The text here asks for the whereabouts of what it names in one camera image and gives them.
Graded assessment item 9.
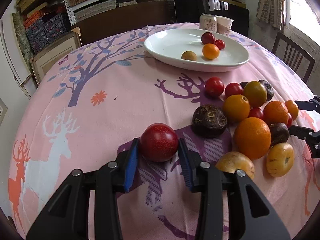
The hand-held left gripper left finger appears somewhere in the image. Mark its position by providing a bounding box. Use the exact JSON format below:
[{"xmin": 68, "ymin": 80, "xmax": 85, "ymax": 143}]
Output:
[{"xmin": 26, "ymin": 137, "xmax": 139, "ymax": 240}]

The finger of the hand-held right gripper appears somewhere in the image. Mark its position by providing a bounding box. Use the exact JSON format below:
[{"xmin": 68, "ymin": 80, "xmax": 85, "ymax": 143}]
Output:
[
  {"xmin": 287, "ymin": 125, "xmax": 320, "ymax": 159},
  {"xmin": 294, "ymin": 95, "xmax": 320, "ymax": 112}
]

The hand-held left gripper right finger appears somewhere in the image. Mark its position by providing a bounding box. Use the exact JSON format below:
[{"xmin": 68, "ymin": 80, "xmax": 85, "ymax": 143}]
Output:
[{"xmin": 177, "ymin": 138, "xmax": 292, "ymax": 240}]

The red plum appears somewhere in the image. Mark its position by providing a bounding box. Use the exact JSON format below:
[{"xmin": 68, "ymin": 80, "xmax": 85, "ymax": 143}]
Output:
[
  {"xmin": 201, "ymin": 32, "xmax": 216, "ymax": 45},
  {"xmin": 139, "ymin": 123, "xmax": 179, "ymax": 162}
]

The large dark water chestnut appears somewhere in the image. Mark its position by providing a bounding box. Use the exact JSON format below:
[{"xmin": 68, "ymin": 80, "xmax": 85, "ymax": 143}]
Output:
[{"xmin": 192, "ymin": 104, "xmax": 228, "ymax": 139}]

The white oval plate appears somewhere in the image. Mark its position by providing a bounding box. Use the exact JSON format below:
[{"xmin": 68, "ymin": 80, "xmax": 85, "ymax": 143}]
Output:
[{"xmin": 144, "ymin": 28, "xmax": 250, "ymax": 72}]

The small orange kumquat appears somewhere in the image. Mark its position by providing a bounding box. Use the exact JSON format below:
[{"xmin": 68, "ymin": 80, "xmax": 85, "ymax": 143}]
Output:
[
  {"xmin": 202, "ymin": 43, "xmax": 220, "ymax": 60},
  {"xmin": 284, "ymin": 100, "xmax": 299, "ymax": 121}
]

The orange tangerine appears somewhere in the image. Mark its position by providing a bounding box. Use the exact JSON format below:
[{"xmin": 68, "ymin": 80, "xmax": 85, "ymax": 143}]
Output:
[
  {"xmin": 222, "ymin": 94, "xmax": 250, "ymax": 123},
  {"xmin": 263, "ymin": 100, "xmax": 289, "ymax": 125}
]

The yellow round fruit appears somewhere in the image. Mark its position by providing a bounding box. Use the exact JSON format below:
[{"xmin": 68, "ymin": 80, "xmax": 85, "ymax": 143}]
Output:
[{"xmin": 266, "ymin": 142, "xmax": 295, "ymax": 178}]

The pink printed tablecloth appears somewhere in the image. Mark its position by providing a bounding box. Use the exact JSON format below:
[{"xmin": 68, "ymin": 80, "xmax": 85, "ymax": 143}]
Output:
[{"xmin": 7, "ymin": 22, "xmax": 318, "ymax": 240}]

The yellow-brown round fruit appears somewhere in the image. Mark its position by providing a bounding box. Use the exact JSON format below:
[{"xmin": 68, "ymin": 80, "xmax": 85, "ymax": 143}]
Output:
[{"xmin": 215, "ymin": 151, "xmax": 255, "ymax": 180}]

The large orange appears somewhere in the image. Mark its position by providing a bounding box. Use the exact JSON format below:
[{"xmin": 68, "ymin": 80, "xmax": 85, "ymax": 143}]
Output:
[{"xmin": 233, "ymin": 117, "xmax": 272, "ymax": 161}]

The green-orange tangerine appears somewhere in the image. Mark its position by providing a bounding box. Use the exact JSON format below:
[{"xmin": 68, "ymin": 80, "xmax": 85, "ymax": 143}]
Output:
[{"xmin": 243, "ymin": 81, "xmax": 268, "ymax": 108}]

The dark wooden chair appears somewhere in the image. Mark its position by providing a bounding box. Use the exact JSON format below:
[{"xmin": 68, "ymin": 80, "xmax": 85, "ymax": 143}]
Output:
[{"xmin": 272, "ymin": 32, "xmax": 316, "ymax": 84}]

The bright window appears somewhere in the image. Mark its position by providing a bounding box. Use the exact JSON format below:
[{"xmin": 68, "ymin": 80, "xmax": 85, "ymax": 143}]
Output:
[{"xmin": 285, "ymin": 0, "xmax": 320, "ymax": 30}]

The patterned curtain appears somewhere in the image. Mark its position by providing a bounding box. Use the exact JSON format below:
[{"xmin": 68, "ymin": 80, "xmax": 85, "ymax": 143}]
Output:
[{"xmin": 256, "ymin": 0, "xmax": 288, "ymax": 29}]

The small yellow-brown longan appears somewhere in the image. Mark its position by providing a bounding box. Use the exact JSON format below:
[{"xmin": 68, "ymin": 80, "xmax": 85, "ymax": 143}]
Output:
[{"xmin": 181, "ymin": 51, "xmax": 197, "ymax": 61}]

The printed paper cup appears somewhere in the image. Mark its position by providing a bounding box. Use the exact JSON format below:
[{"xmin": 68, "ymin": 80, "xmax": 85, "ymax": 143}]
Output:
[{"xmin": 215, "ymin": 15, "xmax": 234, "ymax": 36}]

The pink drink can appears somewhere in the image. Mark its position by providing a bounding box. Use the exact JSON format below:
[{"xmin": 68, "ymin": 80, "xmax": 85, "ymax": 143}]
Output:
[{"xmin": 199, "ymin": 13, "xmax": 217, "ymax": 32}]

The brown wooden board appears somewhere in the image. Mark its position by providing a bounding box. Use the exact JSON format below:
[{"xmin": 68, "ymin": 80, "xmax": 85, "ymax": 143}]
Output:
[{"xmin": 71, "ymin": 0, "xmax": 175, "ymax": 47}]

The black glossy panel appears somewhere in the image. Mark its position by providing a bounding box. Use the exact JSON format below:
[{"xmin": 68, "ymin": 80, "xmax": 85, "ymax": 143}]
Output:
[{"xmin": 174, "ymin": 0, "xmax": 250, "ymax": 37}]

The white board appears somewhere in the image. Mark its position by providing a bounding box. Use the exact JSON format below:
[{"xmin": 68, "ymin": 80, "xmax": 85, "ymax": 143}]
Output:
[{"xmin": 0, "ymin": 20, "xmax": 33, "ymax": 98}]

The stack of blue patterned boxes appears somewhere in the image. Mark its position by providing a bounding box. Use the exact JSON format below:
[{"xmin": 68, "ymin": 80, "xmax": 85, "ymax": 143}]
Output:
[{"xmin": 25, "ymin": 12, "xmax": 72, "ymax": 54}]

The marble slab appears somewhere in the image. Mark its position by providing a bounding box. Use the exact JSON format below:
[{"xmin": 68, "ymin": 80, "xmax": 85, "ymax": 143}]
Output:
[{"xmin": 12, "ymin": 12, "xmax": 35, "ymax": 58}]

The white metal shelf rack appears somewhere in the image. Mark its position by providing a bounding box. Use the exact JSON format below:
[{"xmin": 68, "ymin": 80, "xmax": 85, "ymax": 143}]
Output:
[{"xmin": 60, "ymin": 0, "xmax": 244, "ymax": 22}]

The wooden picture frame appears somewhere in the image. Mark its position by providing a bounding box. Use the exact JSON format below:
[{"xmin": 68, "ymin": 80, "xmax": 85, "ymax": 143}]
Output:
[{"xmin": 30, "ymin": 31, "xmax": 83, "ymax": 85}]

